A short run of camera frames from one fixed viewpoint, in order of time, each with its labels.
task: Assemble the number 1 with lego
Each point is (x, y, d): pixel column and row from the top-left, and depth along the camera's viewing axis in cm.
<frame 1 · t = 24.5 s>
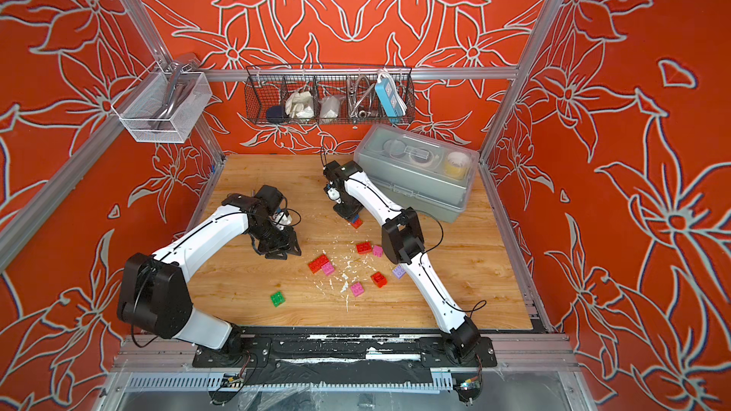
left hand: (295, 251, 82), fingers open
right hand: (345, 215, 98), fingers open
red lego brick centre: (364, 248, 92), point 3 cm above the table
long red lego brick: (318, 263, 89), point 2 cm above the table
pink lego brick left: (327, 268, 89), point 2 cm above the table
pink lego brick lower: (357, 289, 84), point 2 cm above the table
red lego brick lower: (379, 279, 85), point 3 cm above the table
green lego brick: (278, 299, 83), on the table
clear plastic storage box: (428, 174, 89), point 21 cm above the table
yellow tape roll: (456, 166, 96), point 17 cm above the table

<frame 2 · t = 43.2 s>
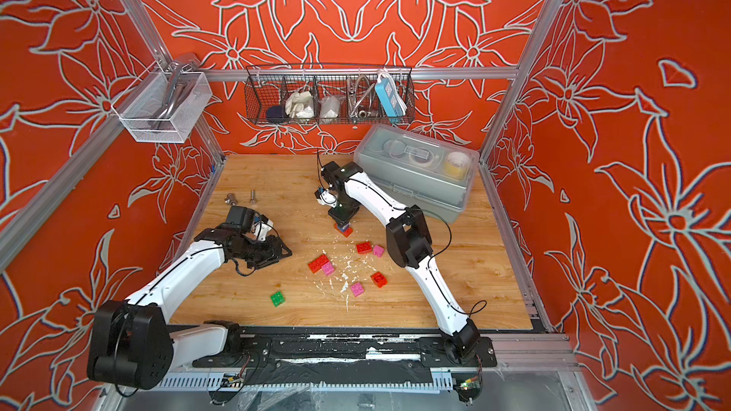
left hand: (285, 253, 84), fingers open
right hand: (337, 219, 94), fingers open
the named things where they were.

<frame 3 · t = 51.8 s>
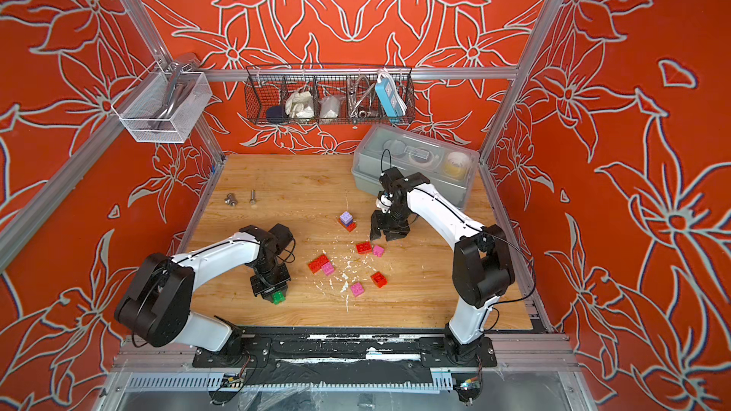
left hand: (285, 293, 83), fingers open
right hand: (371, 235, 82), fingers open
lilac lego brick: (345, 217, 96), point 6 cm above the table
the other named things where they were.

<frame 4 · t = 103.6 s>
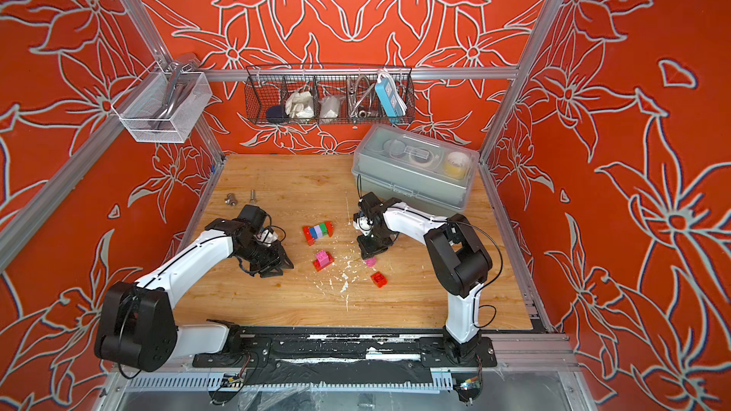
left hand: (289, 266, 82), fingers open
right hand: (359, 255, 89), fingers open
pink lego brick left: (323, 258, 87), point 5 cm above the table
green lego brick: (324, 228, 97), point 3 cm above the table
red lego brick held: (308, 237, 96), point 2 cm above the table
blue lego brick: (313, 233, 96), point 2 cm above the table
lilac lego brick: (318, 231, 96), point 3 cm above the table
pink lego brick upper: (371, 263, 89), point 2 cm above the table
